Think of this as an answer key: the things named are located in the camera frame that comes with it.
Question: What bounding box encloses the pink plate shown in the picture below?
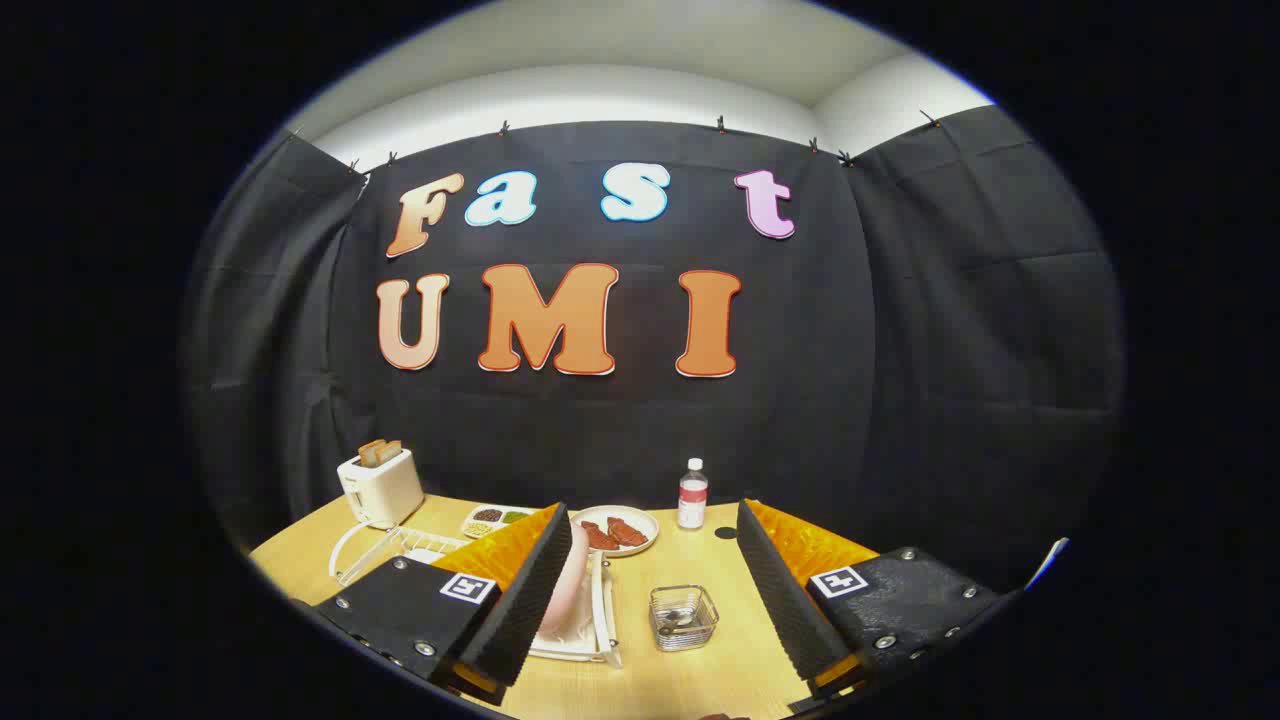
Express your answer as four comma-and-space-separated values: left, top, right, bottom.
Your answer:
537, 522, 591, 641

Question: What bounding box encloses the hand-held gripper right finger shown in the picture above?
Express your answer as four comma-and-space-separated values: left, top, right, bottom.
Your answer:
736, 498, 1006, 713

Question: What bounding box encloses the white divided dish with beans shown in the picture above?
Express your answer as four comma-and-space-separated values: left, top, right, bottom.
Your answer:
461, 504, 541, 539

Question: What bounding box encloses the white panel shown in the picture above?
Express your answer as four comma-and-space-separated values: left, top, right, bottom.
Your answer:
1025, 537, 1071, 591

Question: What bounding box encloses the white wire dish rack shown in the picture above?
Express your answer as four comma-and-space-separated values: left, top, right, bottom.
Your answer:
335, 525, 623, 669

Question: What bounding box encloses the metal wire basket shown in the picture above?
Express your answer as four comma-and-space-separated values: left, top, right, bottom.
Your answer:
649, 585, 720, 653

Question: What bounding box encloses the white toaster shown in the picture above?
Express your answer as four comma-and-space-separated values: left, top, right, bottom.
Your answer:
337, 447, 425, 529

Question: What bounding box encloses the white plate with meat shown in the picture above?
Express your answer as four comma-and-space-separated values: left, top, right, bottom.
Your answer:
568, 504, 661, 557

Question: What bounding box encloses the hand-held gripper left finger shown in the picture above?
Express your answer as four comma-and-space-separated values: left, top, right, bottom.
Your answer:
290, 502, 573, 706

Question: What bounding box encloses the clear water bottle red label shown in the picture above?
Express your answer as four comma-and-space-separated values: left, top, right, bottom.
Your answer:
677, 458, 709, 531

